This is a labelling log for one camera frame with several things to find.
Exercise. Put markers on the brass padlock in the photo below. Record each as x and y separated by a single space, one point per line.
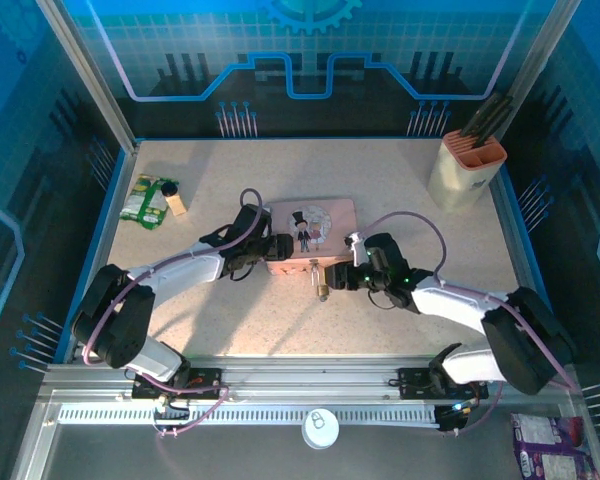
322 290

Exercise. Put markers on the purple snack bag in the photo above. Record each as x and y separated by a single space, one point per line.
550 447

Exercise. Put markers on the green snack packet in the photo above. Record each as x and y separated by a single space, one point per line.
142 202

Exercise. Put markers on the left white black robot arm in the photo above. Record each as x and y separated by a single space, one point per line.
180 272

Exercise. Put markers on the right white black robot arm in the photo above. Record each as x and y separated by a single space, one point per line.
455 302

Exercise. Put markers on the aluminium frame post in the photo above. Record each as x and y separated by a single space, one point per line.
545 45
90 80

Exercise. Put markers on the pink tin box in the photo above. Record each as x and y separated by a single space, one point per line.
340 220

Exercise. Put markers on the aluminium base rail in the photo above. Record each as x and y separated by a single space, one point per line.
310 372

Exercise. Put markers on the small tan bottle black cap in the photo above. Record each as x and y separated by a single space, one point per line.
175 202

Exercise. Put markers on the white round lid padlock icon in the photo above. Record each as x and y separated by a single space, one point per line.
320 430

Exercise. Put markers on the cream knife block orange top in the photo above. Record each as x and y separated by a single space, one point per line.
460 175

